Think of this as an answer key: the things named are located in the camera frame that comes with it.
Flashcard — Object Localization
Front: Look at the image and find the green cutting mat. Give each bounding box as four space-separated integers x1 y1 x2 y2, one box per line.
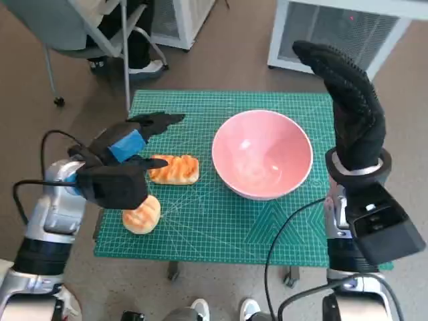
93 89 395 272

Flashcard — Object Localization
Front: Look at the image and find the person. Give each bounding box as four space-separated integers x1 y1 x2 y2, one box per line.
86 0 170 76

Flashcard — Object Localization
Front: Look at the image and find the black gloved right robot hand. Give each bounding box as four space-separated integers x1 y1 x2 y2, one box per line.
292 40 387 170

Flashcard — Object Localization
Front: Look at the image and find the pink bowl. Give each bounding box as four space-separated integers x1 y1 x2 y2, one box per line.
211 109 314 201

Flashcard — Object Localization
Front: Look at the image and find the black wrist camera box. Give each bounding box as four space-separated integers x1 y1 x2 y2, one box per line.
76 165 149 210
346 183 427 265

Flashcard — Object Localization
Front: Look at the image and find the small white mesh cabinet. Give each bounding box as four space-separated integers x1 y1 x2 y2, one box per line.
150 0 217 51

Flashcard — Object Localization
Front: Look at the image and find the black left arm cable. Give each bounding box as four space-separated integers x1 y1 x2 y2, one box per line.
40 130 85 168
12 180 78 225

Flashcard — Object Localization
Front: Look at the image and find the long toy bread loaf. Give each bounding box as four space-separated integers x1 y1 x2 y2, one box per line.
148 154 201 186

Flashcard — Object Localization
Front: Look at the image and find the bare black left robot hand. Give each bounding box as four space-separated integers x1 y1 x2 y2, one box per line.
68 112 186 173

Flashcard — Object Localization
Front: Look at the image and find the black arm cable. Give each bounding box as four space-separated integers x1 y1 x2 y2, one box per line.
12 180 78 225
263 197 335 321
40 130 85 168
276 279 355 321

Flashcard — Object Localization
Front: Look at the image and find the round toy bread roll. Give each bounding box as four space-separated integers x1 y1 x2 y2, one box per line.
122 195 162 235

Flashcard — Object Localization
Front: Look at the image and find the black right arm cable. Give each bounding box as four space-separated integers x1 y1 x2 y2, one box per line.
263 197 335 321
276 279 355 321

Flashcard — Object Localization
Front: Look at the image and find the white shoe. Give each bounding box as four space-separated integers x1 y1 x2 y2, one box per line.
239 298 261 321
190 298 211 321

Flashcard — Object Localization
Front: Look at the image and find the grey office chair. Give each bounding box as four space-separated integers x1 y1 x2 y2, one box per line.
0 0 170 113

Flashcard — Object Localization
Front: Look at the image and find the table leg with caster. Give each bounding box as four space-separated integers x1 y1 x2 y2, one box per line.
167 260 182 282
283 266 300 287

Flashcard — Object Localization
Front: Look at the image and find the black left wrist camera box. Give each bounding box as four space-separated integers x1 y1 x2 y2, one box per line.
76 165 149 210

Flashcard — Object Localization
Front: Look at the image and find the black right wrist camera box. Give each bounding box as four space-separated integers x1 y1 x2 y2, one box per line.
346 183 427 265

